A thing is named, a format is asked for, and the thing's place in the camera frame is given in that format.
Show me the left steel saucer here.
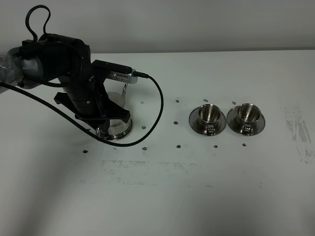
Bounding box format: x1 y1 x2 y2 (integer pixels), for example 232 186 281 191
189 106 226 136

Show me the right steel saucer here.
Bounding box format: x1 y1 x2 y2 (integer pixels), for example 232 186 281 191
226 106 265 136

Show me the stainless steel teapot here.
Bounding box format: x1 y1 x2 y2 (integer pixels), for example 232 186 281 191
95 83 131 138

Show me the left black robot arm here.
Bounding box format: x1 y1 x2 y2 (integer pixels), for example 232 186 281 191
8 34 133 129

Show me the steel teacup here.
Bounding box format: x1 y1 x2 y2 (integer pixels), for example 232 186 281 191
236 103 261 136
198 104 221 135

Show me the left steel teacup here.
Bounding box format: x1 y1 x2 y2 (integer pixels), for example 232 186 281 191
198 104 221 135

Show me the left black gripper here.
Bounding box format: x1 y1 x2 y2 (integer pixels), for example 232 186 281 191
55 44 130 129

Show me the right steel teacup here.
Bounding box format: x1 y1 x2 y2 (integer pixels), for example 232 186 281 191
236 103 261 136

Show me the round steel teapot coaster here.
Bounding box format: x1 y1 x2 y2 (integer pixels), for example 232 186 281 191
99 118 132 141

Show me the steel saucer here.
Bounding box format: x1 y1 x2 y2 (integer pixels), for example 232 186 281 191
189 106 226 136
226 106 265 136

